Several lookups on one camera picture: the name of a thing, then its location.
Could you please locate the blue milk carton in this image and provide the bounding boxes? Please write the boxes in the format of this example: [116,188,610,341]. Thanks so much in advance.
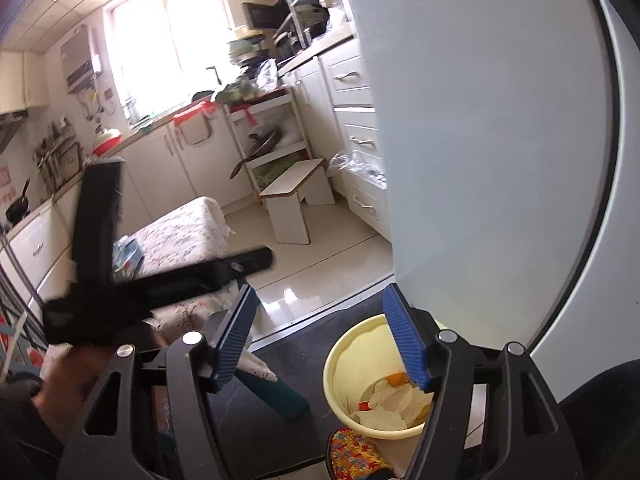
[113,236,144,283]

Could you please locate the small white step stool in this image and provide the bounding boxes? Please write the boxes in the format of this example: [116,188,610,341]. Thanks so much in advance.
[259,158,335,245]

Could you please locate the black frying pan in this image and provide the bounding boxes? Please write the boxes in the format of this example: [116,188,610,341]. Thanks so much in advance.
[6,179,30,226]

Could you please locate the floral tablecloth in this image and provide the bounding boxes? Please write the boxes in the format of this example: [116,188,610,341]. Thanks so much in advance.
[117,196,239,350]

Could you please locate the black wok on rack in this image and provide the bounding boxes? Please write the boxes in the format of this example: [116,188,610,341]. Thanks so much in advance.
[229,126,282,180]

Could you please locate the white drawer cabinet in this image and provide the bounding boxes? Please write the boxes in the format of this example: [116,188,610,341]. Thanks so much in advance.
[280,39,392,240]

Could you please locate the teal table leg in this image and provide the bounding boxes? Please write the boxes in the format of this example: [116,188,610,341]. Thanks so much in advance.
[235,350,309,420]

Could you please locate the orange peel piece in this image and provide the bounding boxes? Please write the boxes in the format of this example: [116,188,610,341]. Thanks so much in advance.
[385,372,410,388]

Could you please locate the white tissue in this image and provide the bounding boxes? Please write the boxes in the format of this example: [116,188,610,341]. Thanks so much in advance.
[352,377,433,431]

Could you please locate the clear plastic bag on drawer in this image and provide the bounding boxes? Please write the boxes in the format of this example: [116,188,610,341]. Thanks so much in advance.
[328,150,387,190]

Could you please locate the dark grey floor mat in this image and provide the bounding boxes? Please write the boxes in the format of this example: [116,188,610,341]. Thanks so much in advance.
[208,292,383,479]

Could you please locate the colourful patterned slipper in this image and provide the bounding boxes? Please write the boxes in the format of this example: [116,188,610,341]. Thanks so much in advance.
[326,427,396,480]

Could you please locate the person's left hand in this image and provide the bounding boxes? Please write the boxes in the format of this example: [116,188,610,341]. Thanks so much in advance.
[29,320,170,456]

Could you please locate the yellow plastic bucket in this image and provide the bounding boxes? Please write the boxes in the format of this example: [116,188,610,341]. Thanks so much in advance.
[322,313,442,442]

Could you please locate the white storage rack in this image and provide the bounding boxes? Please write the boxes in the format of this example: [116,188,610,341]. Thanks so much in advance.
[224,88,312,200]

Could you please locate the white kitchen cabinets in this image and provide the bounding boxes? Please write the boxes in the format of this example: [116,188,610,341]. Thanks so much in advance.
[1,110,254,310]

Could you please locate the white refrigerator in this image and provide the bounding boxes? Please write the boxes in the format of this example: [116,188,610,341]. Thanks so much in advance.
[347,0,639,399]

